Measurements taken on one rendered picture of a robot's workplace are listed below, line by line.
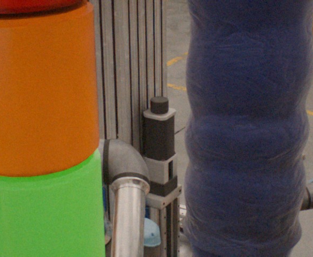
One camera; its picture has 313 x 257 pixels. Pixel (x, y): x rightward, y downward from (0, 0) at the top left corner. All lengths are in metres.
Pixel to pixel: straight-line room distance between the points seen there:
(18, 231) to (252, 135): 0.98
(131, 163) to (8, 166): 1.46
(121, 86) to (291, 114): 0.94
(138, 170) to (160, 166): 0.53
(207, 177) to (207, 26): 0.28
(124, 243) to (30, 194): 1.36
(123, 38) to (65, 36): 1.82
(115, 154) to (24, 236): 1.46
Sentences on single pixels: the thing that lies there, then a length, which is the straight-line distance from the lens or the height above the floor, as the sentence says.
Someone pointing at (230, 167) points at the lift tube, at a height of 1.78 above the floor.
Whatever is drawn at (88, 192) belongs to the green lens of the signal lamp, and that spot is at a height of 2.20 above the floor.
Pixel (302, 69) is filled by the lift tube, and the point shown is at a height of 1.96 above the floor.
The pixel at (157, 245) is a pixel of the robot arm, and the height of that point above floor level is 1.22.
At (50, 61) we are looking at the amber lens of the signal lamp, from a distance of 0.22.
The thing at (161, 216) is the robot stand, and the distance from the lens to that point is 2.28.
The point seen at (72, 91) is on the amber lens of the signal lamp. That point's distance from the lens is 0.23.
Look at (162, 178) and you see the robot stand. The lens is 2.23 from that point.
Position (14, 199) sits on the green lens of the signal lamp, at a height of 2.21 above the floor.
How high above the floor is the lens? 2.32
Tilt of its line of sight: 23 degrees down
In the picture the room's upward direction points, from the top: 1 degrees counter-clockwise
